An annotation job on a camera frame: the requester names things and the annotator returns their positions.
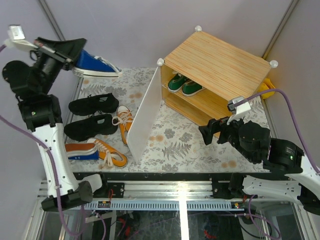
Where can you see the aluminium rail frame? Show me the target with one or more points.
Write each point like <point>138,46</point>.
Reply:
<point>156,190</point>

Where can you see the grey slotted cable duct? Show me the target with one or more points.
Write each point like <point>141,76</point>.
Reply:
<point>165,205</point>

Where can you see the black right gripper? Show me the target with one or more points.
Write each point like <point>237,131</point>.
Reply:
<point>214,125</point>

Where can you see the blue sneaker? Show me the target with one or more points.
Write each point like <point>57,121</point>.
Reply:
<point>89,65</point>
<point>82,151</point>

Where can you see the white cabinet door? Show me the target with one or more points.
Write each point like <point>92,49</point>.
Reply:
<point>145,117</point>

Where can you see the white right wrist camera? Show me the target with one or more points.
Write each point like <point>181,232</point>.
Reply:
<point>239,107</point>

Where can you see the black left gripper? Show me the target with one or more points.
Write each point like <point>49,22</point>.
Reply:
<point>70,48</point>

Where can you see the yellow plastic bin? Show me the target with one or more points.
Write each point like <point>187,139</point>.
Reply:
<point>266,85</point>

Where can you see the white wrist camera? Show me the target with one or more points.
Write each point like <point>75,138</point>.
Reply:
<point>16,38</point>
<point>239,107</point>

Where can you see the green sneaker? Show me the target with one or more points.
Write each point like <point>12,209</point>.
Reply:
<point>177,82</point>
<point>191,88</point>

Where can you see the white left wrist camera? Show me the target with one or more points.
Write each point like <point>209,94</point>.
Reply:
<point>16,38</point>

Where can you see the wooden shoe cabinet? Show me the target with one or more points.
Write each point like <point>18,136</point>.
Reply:
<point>223,70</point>

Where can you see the black shoe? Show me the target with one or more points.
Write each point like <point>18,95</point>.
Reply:
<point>105,103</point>
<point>82,130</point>

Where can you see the orange sneaker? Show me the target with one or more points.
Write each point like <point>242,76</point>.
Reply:
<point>123,119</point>
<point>109,155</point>

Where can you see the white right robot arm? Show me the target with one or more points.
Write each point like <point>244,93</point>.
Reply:
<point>278,156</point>

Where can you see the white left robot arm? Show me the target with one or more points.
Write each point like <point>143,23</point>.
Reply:
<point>41,113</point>

